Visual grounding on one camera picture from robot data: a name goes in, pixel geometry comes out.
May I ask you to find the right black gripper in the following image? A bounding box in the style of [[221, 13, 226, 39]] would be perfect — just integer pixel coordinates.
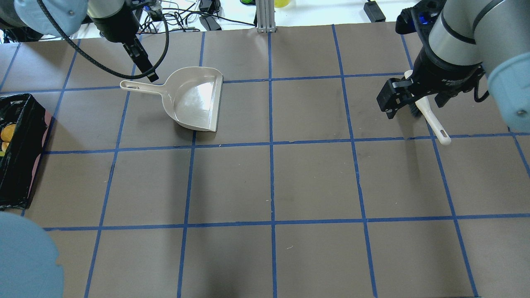
[[376, 48, 485, 113]]

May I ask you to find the cream plastic dustpan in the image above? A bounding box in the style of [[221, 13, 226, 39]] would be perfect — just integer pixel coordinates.
[[120, 67, 224, 132]]

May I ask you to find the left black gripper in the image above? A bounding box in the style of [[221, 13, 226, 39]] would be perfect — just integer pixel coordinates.
[[90, 8, 153, 73]]

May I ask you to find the cream hand brush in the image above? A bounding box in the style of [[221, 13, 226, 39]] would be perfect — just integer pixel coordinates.
[[408, 96, 452, 146]]

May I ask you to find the black power brick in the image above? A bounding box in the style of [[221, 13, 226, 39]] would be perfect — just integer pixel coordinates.
[[199, 16, 223, 31]]

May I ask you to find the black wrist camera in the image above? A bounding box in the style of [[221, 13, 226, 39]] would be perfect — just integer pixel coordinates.
[[395, 0, 439, 35]]

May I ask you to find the yellow potato toy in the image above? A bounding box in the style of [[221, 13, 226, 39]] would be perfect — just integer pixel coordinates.
[[1, 124, 17, 143]]

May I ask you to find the black power adapter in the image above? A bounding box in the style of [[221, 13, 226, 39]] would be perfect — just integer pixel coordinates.
[[363, 0, 386, 23]]

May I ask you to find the aluminium frame post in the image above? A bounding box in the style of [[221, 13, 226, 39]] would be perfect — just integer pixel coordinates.
[[255, 0, 277, 33]]

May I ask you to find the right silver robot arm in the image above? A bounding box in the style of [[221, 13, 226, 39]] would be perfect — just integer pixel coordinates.
[[376, 0, 530, 132]]

